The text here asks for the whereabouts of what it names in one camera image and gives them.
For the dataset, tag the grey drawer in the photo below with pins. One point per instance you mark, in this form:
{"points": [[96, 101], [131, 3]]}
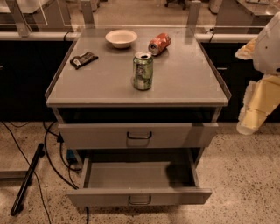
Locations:
{"points": [[138, 135], [159, 181]]}

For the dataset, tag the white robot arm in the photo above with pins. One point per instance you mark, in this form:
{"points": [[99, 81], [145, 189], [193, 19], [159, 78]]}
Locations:
{"points": [[265, 49]]}

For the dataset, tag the black pole on floor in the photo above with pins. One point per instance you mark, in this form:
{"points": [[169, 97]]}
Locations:
{"points": [[17, 206]]}

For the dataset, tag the orange soda can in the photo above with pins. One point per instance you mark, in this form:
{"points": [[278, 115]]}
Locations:
{"points": [[159, 43]]}

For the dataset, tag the white horizontal rail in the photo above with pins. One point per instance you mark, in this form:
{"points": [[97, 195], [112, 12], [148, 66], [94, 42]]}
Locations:
{"points": [[71, 36]]}

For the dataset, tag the blue power block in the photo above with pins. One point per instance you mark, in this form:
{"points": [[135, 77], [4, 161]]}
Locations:
{"points": [[70, 157]]}

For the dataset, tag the green soda can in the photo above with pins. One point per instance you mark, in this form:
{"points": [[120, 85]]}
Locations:
{"points": [[143, 70]]}

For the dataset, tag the grey top drawer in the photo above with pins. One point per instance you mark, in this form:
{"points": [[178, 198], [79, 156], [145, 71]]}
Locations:
{"points": [[138, 135]]}

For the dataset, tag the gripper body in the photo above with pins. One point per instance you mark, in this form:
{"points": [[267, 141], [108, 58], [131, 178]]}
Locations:
{"points": [[269, 50]]}

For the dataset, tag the grey drawer cabinet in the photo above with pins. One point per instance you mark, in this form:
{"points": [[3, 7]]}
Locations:
{"points": [[185, 87]]}

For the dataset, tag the white paper bowl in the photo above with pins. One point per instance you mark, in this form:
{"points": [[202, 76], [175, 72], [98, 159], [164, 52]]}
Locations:
{"points": [[121, 39]]}

